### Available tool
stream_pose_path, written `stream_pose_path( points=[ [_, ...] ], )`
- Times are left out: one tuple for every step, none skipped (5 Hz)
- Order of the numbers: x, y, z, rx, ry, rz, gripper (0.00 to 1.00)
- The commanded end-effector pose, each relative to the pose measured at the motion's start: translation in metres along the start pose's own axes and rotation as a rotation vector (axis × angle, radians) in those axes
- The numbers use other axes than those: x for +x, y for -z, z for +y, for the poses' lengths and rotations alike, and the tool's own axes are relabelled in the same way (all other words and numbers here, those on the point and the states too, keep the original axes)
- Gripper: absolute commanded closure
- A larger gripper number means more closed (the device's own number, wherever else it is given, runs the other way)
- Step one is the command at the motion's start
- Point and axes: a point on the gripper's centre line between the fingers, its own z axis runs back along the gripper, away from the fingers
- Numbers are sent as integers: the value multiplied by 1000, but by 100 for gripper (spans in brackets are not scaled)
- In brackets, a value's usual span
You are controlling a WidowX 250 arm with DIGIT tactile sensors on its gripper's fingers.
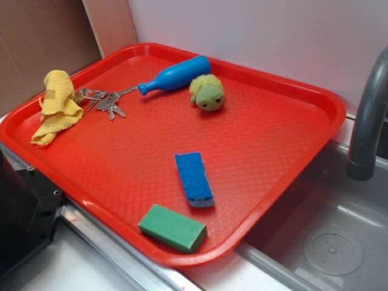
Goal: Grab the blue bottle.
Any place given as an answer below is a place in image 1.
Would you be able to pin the blue sponge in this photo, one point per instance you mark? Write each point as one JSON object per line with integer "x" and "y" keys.
{"x": 194, "y": 180}

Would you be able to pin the grey sink faucet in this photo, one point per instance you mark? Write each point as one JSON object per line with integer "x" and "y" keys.
{"x": 369, "y": 135}

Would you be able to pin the grey sink basin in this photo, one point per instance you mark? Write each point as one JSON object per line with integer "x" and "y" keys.
{"x": 326, "y": 232}

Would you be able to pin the green rectangular block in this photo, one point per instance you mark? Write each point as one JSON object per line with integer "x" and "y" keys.
{"x": 173, "y": 229}

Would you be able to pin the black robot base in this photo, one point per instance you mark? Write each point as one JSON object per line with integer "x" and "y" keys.
{"x": 30, "y": 207}

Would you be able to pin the green plush turtle toy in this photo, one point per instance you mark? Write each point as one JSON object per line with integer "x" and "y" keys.
{"x": 207, "y": 92}

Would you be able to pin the silver key bunch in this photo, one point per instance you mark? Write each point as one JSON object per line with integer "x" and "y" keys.
{"x": 103, "y": 100}

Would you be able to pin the red plastic tray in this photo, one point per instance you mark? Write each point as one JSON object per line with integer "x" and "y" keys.
{"x": 266, "y": 133}

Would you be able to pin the yellow cloth rag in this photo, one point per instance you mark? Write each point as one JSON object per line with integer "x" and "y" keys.
{"x": 59, "y": 107}

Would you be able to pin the brown cardboard panel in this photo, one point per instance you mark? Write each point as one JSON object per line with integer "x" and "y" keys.
{"x": 37, "y": 37}

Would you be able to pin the blue plastic bottle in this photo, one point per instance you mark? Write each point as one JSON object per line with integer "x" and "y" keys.
{"x": 177, "y": 76}

